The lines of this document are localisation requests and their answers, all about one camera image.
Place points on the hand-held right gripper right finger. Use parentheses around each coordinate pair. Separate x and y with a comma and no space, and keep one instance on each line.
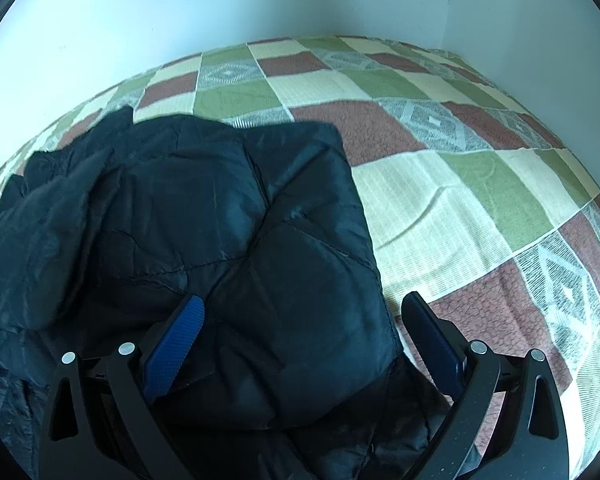
(432,342)

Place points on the black quilted jacket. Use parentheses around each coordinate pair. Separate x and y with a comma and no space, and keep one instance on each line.
(230,240)

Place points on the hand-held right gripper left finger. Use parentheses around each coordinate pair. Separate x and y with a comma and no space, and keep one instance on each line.
(177,345)

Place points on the checkered patchwork blanket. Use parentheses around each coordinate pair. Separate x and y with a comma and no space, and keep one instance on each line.
(455,175)

